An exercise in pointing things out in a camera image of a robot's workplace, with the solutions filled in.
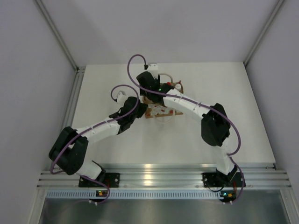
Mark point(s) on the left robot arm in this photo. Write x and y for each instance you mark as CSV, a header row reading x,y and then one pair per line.
x,y
69,150

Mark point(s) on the clear bottle white cap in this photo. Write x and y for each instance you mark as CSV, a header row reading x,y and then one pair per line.
x,y
178,87

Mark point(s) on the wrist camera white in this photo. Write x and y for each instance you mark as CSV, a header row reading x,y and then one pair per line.
x,y
121,97
152,68

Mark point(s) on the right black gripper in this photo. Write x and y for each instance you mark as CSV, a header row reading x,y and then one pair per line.
x,y
142,92

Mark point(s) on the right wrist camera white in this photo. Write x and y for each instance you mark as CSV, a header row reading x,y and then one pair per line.
x,y
152,68

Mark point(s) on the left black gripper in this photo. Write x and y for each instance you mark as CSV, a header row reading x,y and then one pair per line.
x,y
142,110

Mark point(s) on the perforated cable duct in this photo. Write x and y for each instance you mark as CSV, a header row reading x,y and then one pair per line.
x,y
136,194

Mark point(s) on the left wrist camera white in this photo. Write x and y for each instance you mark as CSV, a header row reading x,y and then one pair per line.
x,y
121,97

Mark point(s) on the aluminium frame post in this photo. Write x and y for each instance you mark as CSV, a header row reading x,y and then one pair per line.
x,y
57,35
279,4

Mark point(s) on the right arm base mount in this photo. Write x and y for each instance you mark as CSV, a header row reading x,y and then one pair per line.
x,y
213,180

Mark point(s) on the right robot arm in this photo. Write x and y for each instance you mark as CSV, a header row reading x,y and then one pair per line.
x,y
214,127

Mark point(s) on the watermelon print canvas bag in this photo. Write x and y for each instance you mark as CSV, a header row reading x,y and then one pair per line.
x,y
159,112

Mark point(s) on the right aluminium frame post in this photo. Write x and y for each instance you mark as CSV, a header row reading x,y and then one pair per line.
x,y
279,4

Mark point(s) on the left aluminium frame post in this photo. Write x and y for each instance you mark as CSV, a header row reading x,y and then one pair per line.
x,y
57,35

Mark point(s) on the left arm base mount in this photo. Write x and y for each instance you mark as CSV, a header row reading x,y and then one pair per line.
x,y
111,180

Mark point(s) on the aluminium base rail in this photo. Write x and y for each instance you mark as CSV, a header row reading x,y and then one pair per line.
x,y
169,176

